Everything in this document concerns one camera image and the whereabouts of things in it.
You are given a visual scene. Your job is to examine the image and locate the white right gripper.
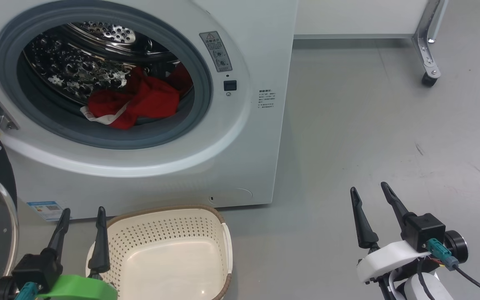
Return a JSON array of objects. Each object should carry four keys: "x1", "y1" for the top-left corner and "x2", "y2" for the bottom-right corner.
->
[{"x1": 350, "y1": 182, "x2": 432, "y2": 285}]

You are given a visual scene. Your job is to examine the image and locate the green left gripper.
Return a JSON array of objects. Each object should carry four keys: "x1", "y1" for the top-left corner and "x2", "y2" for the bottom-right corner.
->
[{"x1": 36, "y1": 207, "x2": 118, "y2": 300}]

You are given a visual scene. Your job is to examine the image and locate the red and white garment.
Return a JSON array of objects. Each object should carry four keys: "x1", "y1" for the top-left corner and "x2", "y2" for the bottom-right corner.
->
[{"x1": 80, "y1": 62, "x2": 193, "y2": 130}]

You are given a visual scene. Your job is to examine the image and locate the cream perforated laundry basket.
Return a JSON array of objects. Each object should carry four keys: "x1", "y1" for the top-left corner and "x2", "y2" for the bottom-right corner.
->
[{"x1": 86, "y1": 205, "x2": 233, "y2": 300}]

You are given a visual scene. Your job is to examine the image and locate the white front-load washing machine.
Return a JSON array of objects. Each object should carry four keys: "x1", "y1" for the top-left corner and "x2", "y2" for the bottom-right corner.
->
[{"x1": 0, "y1": 0, "x2": 299, "y2": 220}]

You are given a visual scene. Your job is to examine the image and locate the steel perforated washer drum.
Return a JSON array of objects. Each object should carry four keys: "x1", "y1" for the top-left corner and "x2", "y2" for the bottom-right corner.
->
[{"x1": 23, "y1": 21, "x2": 182, "y2": 107}]

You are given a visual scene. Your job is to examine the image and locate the blue energy label sticker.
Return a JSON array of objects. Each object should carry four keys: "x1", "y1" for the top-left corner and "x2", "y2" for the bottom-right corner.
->
[{"x1": 27, "y1": 201, "x2": 63, "y2": 221}]

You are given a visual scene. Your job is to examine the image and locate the small printed text label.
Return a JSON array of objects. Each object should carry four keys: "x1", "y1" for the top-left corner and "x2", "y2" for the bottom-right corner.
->
[{"x1": 258, "y1": 89, "x2": 276, "y2": 110}]

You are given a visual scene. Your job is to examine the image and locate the metal panel leg with caster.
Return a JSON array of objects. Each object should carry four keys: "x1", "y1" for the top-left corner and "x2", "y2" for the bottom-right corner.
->
[{"x1": 412, "y1": 0, "x2": 449, "y2": 87}]

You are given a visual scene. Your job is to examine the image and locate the white partition panel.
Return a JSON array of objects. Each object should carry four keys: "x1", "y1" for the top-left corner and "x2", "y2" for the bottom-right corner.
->
[{"x1": 294, "y1": 0, "x2": 430, "y2": 40}]

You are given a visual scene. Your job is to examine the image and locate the grey warning sticker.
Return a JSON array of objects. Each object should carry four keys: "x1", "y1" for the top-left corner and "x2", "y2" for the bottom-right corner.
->
[{"x1": 200, "y1": 31, "x2": 233, "y2": 73}]

